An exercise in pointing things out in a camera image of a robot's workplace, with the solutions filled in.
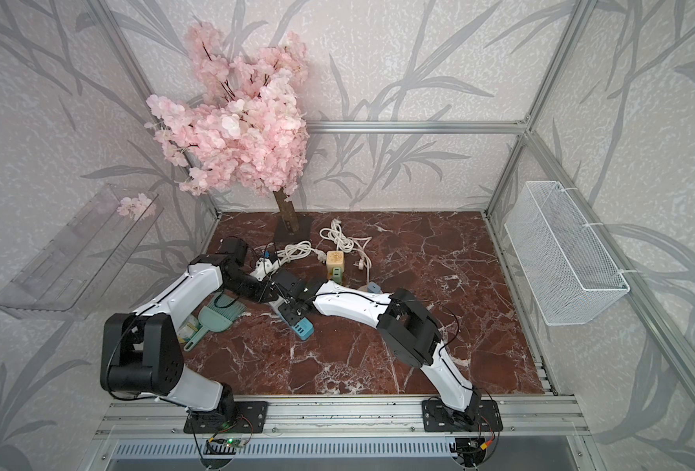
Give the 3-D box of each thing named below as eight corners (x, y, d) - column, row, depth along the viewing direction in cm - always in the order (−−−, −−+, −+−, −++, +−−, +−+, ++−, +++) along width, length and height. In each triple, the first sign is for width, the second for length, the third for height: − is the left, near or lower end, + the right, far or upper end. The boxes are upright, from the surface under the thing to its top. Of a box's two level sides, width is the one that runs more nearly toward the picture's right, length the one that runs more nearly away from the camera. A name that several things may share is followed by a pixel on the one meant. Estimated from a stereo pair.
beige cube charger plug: (327, 276, 102) (325, 263, 96) (328, 263, 105) (326, 250, 99) (343, 276, 102) (342, 263, 96) (344, 263, 105) (343, 250, 99)
